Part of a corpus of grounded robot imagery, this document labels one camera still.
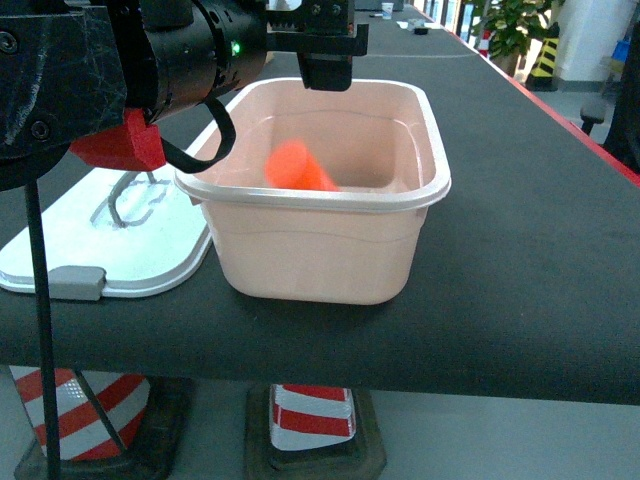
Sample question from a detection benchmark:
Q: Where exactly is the black table mat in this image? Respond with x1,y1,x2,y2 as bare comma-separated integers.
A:
0,4,640,406

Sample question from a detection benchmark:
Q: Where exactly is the yellow black striped bollard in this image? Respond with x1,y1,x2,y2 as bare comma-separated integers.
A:
525,22,560,91

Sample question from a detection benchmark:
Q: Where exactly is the black office chair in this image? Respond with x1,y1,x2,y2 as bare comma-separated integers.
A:
601,40,639,174

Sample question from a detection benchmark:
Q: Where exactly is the potted green plant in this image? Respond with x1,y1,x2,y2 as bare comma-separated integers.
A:
471,0,565,76

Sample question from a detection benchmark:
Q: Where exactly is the red white cone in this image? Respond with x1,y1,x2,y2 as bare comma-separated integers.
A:
243,384,387,479
8,365,194,480

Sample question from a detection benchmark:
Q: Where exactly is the white box lid grey handle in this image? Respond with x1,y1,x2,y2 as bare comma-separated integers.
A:
0,94,254,302

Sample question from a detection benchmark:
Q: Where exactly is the pink plastic storage box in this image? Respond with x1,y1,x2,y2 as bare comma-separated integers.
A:
175,77,451,305

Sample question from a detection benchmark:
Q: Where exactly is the red white cone left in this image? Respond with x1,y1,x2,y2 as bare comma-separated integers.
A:
8,365,194,480

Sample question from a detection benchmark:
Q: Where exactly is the black cable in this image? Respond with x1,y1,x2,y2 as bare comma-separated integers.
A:
22,179,62,480

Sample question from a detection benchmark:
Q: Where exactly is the white paper cup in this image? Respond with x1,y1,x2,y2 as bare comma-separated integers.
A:
380,2,394,20

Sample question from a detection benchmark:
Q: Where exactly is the red white cone centre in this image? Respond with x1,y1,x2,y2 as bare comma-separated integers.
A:
243,384,387,479

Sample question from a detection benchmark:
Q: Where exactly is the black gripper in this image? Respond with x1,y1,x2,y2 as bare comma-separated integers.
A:
266,0,369,92

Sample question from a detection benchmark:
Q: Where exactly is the orange cylindrical capacitor 4680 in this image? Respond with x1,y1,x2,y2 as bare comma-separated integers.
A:
264,139,339,192

